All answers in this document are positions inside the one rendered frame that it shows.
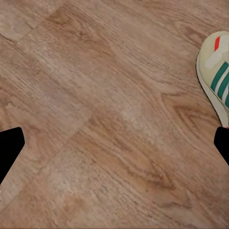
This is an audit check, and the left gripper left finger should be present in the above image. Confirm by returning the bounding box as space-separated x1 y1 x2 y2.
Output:
0 127 25 184

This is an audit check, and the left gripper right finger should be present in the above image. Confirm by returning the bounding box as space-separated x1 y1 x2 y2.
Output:
214 127 229 165

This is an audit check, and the gym shoe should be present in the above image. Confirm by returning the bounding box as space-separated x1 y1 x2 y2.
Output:
196 31 229 129

